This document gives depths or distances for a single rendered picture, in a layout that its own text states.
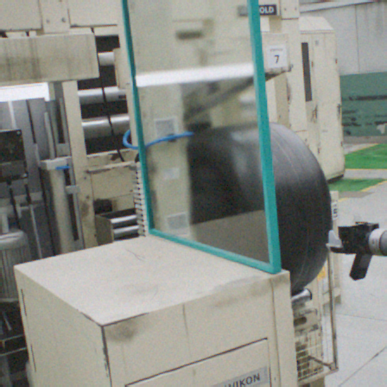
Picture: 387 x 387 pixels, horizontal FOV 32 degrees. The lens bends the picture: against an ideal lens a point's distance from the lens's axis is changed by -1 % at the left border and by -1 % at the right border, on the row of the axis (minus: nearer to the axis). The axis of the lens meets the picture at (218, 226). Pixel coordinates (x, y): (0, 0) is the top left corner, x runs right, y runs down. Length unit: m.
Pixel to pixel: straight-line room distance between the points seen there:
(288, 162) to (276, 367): 0.87
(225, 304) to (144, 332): 0.17
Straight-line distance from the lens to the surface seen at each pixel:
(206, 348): 1.29
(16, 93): 1.98
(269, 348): 1.38
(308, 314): 2.33
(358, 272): 1.97
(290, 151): 2.15
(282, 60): 2.61
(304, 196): 2.10
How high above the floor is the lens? 1.66
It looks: 12 degrees down
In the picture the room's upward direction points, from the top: 6 degrees counter-clockwise
